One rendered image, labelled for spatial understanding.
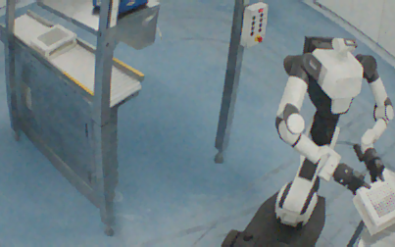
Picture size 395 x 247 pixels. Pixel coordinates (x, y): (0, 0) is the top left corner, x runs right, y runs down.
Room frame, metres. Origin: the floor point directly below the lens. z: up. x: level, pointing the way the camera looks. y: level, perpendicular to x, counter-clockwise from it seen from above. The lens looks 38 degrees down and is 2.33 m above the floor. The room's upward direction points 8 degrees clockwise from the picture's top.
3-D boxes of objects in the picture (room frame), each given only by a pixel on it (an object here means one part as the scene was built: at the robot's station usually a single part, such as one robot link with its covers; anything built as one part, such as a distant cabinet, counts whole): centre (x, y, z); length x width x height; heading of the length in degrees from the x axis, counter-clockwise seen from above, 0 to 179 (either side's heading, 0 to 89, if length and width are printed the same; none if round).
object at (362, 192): (1.41, -0.87, 0.93); 0.25 x 0.24 x 0.02; 114
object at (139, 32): (2.19, 0.35, 1.16); 0.22 x 0.11 x 0.20; 54
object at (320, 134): (2.06, -0.63, 0.86); 0.28 x 0.13 x 0.18; 159
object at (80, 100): (2.43, 0.89, 0.79); 1.30 x 0.29 x 0.10; 54
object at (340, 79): (2.04, -0.59, 1.12); 0.34 x 0.30 x 0.36; 114
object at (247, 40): (2.66, -0.24, 0.99); 0.17 x 0.06 x 0.26; 144
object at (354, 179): (1.54, -0.69, 0.93); 0.12 x 0.10 x 0.13; 57
